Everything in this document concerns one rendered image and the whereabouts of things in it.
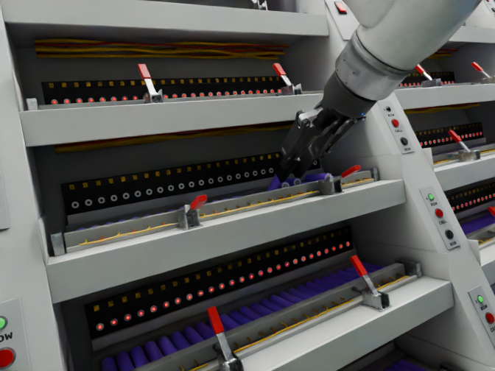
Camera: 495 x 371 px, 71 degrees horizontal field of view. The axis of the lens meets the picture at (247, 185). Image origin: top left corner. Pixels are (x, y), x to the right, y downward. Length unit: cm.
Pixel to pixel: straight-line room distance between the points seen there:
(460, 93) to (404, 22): 63
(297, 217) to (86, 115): 34
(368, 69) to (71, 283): 44
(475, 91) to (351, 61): 67
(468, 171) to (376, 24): 53
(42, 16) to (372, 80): 48
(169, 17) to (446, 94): 67
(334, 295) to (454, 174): 40
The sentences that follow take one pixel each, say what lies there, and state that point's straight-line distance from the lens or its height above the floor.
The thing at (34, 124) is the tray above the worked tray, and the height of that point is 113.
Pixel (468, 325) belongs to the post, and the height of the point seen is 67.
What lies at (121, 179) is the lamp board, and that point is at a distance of 65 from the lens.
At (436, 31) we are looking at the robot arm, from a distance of 46.
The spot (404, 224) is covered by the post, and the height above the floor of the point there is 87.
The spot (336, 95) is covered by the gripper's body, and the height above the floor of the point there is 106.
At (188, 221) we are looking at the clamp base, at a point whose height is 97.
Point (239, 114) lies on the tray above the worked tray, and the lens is 60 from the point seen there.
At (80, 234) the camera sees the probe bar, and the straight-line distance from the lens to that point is 51.
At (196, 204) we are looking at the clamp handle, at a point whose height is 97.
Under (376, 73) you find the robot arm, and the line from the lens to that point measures 48.
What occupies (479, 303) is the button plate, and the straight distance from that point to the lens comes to 78.
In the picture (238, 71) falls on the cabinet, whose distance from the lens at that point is 93.
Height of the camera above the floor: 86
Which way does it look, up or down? 15 degrees up
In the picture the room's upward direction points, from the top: 19 degrees counter-clockwise
